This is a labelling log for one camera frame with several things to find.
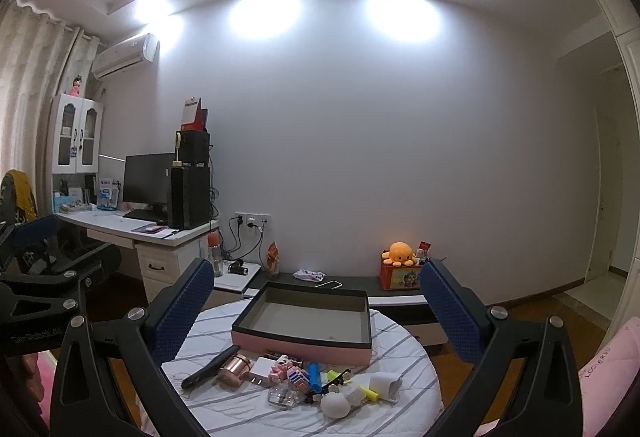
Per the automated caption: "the clear glass jar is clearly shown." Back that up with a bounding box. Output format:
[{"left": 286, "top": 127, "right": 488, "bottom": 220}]
[{"left": 267, "top": 384, "right": 302, "bottom": 411}]

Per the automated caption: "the red printed box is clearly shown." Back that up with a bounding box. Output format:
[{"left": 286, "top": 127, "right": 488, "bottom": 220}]
[{"left": 378, "top": 259, "right": 424, "bottom": 292}]

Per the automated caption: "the white nightstand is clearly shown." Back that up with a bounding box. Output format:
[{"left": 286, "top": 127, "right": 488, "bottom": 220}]
[{"left": 212, "top": 259, "right": 262, "bottom": 302}]

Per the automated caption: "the orange snack bag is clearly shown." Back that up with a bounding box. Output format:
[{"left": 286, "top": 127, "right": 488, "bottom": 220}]
[{"left": 266, "top": 241, "right": 281, "bottom": 279}]

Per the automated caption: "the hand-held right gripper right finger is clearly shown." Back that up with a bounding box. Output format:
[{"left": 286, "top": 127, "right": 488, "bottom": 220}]
[{"left": 419, "top": 258, "right": 583, "bottom": 437}]

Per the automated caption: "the rose gold round canister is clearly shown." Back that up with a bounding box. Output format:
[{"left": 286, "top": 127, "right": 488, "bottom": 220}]
[{"left": 217, "top": 352, "right": 254, "bottom": 388}]

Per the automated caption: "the black power cable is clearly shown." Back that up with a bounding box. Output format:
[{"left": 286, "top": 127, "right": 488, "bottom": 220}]
[{"left": 227, "top": 216, "right": 265, "bottom": 264}]

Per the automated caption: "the pink bed edge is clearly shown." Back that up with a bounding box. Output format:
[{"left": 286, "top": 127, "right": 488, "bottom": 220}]
[{"left": 0, "top": 351, "right": 57, "bottom": 437}]

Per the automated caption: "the blue white box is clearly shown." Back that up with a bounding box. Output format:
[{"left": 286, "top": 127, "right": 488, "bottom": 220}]
[{"left": 97, "top": 184, "right": 122, "bottom": 211}]

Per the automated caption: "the pink notebook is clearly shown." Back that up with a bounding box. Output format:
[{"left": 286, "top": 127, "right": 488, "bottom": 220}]
[{"left": 132, "top": 224, "right": 179, "bottom": 236}]

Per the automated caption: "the orange octopus plush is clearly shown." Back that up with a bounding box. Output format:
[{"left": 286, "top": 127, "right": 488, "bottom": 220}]
[{"left": 382, "top": 241, "right": 420, "bottom": 268}]

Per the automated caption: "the white round bulb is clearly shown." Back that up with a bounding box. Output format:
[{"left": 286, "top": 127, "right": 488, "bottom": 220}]
[{"left": 320, "top": 394, "right": 349, "bottom": 419}]

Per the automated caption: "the pink storage box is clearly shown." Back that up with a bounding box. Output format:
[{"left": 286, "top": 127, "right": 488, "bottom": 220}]
[{"left": 231, "top": 281, "right": 373, "bottom": 367}]

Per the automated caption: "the white air conditioner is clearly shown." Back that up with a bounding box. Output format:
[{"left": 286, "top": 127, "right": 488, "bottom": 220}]
[{"left": 91, "top": 33, "right": 160, "bottom": 79}]

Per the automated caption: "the beige curtain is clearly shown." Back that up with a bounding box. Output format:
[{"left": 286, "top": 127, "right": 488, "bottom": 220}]
[{"left": 0, "top": 0, "right": 98, "bottom": 200}]

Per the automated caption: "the white desk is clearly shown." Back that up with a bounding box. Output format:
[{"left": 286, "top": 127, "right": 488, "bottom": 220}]
[{"left": 53, "top": 208, "right": 221, "bottom": 305}]

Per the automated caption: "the large white charger plug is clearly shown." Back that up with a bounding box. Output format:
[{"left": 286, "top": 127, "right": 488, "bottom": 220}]
[{"left": 248, "top": 357, "right": 274, "bottom": 386}]

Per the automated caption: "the yellow patterned garment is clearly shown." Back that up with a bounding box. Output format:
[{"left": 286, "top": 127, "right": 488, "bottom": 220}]
[{"left": 0, "top": 169, "right": 39, "bottom": 224}]

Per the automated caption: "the black beaded hair clip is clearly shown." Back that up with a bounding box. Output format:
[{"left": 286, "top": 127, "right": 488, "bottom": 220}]
[{"left": 304, "top": 381, "right": 342, "bottom": 404}]

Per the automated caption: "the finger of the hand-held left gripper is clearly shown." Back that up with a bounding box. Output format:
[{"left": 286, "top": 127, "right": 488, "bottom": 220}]
[
  {"left": 0, "top": 215, "right": 60, "bottom": 268},
  {"left": 0, "top": 269, "right": 95, "bottom": 318}
]

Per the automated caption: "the black computer tower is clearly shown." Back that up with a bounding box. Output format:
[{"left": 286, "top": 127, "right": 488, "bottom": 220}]
[{"left": 167, "top": 165, "right": 212, "bottom": 231}]

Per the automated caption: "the pale interior door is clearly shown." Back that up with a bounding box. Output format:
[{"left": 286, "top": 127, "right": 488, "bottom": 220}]
[{"left": 594, "top": 104, "right": 627, "bottom": 280}]

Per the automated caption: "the pink quilted cloth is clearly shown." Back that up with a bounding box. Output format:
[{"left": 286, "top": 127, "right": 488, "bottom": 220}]
[{"left": 575, "top": 317, "right": 640, "bottom": 437}]

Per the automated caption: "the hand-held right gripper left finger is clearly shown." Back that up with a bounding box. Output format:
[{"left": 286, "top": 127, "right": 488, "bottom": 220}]
[{"left": 49, "top": 258, "right": 216, "bottom": 437}]

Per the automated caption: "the black computer monitor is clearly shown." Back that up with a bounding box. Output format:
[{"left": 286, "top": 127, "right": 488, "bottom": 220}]
[{"left": 122, "top": 152, "right": 176, "bottom": 214}]

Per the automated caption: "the black office chair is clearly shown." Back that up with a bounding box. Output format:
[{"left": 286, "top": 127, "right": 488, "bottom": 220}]
[{"left": 0, "top": 170, "right": 122, "bottom": 283}]

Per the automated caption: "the white glass-door cabinet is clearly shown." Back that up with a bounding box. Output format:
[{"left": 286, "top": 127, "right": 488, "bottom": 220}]
[{"left": 51, "top": 92, "right": 105, "bottom": 176}]

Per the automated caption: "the orange-capped clear bottle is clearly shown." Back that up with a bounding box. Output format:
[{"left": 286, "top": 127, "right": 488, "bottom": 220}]
[{"left": 207, "top": 230, "right": 224, "bottom": 277}]

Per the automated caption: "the white paper cup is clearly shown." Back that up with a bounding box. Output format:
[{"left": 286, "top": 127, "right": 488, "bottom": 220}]
[{"left": 369, "top": 372, "right": 404, "bottom": 404}]

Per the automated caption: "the black low bench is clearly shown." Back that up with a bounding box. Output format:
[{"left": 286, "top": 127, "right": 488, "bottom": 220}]
[{"left": 246, "top": 271, "right": 449, "bottom": 355}]

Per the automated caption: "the pink block figure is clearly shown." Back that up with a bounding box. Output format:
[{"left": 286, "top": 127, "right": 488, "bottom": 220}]
[{"left": 270, "top": 357, "right": 311, "bottom": 393}]

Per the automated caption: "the black speaker box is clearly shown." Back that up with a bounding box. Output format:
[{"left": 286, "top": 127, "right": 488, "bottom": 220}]
[{"left": 175, "top": 129, "right": 211, "bottom": 167}]

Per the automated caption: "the red desk calendar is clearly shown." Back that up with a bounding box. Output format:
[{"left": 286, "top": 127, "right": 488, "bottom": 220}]
[{"left": 180, "top": 96, "right": 210, "bottom": 133}]

